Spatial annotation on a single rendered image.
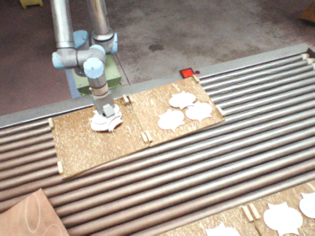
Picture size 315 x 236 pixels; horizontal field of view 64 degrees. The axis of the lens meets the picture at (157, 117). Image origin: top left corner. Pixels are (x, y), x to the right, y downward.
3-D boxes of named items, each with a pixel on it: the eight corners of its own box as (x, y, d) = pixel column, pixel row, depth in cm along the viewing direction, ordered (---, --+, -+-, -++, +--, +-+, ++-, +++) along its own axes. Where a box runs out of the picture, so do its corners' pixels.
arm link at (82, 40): (73, 49, 147) (66, 28, 137) (97, 48, 148) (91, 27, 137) (71, 62, 140) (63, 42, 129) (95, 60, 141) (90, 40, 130)
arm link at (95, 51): (79, 44, 111) (76, 60, 104) (104, 42, 112) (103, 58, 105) (82, 58, 117) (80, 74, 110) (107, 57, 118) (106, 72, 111)
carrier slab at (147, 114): (127, 98, 139) (127, 95, 138) (193, 77, 149) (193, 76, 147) (150, 148, 119) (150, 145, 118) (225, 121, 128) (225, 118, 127)
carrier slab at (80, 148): (50, 122, 130) (49, 119, 129) (125, 98, 140) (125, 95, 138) (62, 180, 110) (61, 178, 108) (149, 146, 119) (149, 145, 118)
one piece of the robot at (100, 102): (96, 102, 105) (103, 125, 117) (115, 94, 108) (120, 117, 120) (85, 85, 111) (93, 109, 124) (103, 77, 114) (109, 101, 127)
